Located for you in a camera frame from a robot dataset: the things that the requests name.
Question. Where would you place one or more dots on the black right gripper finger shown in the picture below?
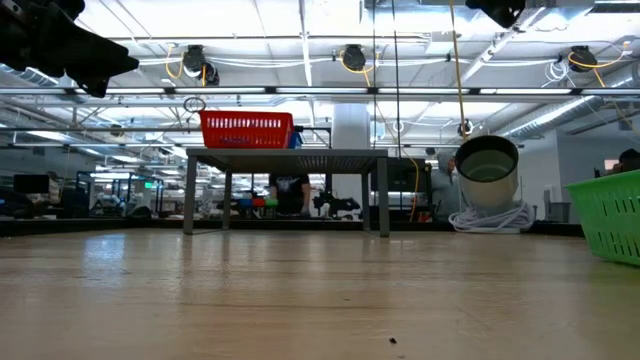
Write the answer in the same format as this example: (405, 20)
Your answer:
(497, 10)

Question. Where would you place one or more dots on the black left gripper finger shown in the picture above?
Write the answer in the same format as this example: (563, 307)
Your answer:
(97, 87)
(80, 47)

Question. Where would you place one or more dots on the grey perforated metal shelf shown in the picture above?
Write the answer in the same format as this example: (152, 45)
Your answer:
(300, 161)

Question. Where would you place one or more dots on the small blue bin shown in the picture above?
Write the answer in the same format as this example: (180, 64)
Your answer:
(245, 202)

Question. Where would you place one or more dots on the small red bin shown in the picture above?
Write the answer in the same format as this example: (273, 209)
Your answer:
(258, 202)

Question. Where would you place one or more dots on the black monitor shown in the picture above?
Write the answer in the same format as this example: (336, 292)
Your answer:
(31, 184)

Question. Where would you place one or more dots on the long overhead light bar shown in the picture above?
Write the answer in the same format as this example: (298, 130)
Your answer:
(425, 90)

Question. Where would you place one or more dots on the black camera rig frame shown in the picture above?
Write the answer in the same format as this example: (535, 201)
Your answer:
(312, 131)

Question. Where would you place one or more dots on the silver ventilation duct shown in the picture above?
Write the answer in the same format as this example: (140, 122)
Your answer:
(550, 117)

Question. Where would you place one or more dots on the person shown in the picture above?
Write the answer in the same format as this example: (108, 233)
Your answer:
(53, 187)
(445, 190)
(290, 192)
(630, 160)

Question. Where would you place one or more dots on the bright monitor screen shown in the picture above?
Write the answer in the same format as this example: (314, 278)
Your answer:
(611, 164)

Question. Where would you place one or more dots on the grey waste bin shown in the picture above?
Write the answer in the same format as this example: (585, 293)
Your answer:
(557, 211)

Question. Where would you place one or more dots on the small green bin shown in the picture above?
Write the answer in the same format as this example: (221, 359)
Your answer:
(271, 202)

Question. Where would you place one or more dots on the black distant robot arm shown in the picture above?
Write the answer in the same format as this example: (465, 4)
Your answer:
(337, 204)

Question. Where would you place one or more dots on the green plastic basket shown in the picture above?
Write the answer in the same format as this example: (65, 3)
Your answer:
(610, 215)

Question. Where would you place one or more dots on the black aluminium table frame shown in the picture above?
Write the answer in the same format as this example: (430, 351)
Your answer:
(325, 225)

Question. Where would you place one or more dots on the red plastic basket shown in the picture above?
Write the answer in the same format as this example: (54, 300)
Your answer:
(245, 130)

